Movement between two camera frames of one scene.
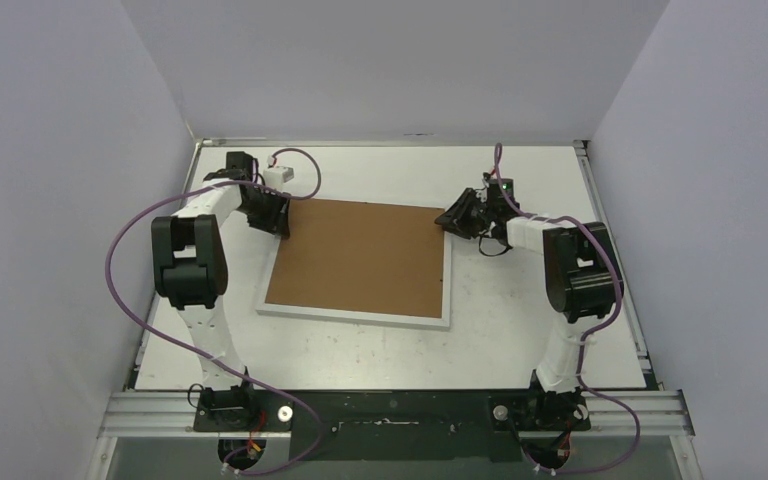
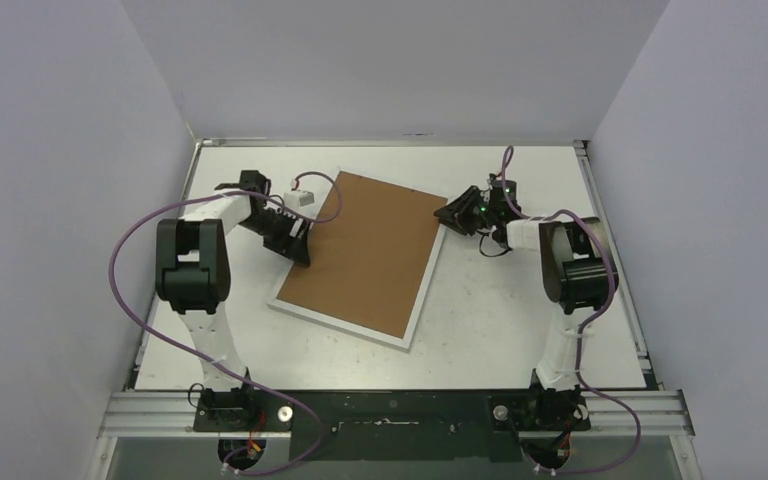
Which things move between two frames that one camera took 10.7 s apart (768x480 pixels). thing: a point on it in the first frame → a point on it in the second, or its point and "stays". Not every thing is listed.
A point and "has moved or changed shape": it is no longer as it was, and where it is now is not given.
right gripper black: x=472 y=213 stays
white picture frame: x=362 y=261 has moved or changed shape
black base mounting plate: x=393 y=425 stays
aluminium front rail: x=150 y=415 stays
